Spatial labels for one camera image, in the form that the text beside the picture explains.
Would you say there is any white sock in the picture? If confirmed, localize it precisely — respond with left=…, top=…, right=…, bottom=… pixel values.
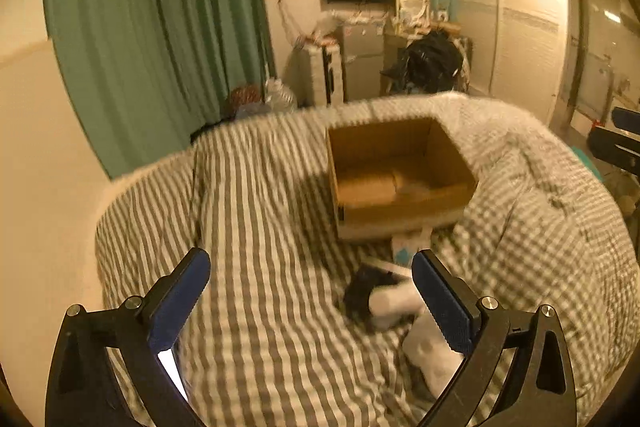
left=368, top=281, right=463, bottom=398

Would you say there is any white purple cream tube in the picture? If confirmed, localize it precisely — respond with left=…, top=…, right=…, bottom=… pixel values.
left=362, top=257, right=412, bottom=279

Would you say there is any white plush toy blue star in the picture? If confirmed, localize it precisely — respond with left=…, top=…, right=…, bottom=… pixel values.
left=390, top=228, right=433, bottom=268

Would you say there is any black dome-shaped device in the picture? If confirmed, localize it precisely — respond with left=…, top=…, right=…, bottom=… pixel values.
left=343, top=263, right=407, bottom=322

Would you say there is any grey white checkered duvet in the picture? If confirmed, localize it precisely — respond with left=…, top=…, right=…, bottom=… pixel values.
left=96, top=94, right=639, bottom=426

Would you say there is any white louvered wardrobe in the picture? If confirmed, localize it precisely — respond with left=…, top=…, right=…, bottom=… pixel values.
left=458, top=0, right=570, bottom=124

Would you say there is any chair with black clothes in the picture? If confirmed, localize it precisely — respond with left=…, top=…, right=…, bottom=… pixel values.
left=381, top=30, right=470, bottom=95

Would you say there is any brown cardboard box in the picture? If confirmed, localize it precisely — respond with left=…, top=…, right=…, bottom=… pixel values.
left=326, top=117, right=477, bottom=242

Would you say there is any white dressing table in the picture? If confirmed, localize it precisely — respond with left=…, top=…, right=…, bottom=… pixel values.
left=381, top=22, right=465, bottom=79

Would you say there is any brown patterned bag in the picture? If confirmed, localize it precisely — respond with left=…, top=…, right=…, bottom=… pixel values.
left=224, top=84, right=262, bottom=119

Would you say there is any clear water jug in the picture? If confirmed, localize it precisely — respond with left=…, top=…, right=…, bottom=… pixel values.
left=264, top=78, right=298, bottom=113

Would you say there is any silver mini fridge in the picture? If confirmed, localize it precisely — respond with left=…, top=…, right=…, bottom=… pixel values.
left=337, top=23, right=384, bottom=102

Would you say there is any white suitcase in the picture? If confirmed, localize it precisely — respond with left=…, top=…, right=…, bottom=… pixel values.
left=298, top=41, right=344, bottom=107

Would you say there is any green curtain left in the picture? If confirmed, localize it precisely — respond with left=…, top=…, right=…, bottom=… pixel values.
left=43, top=0, right=276, bottom=178

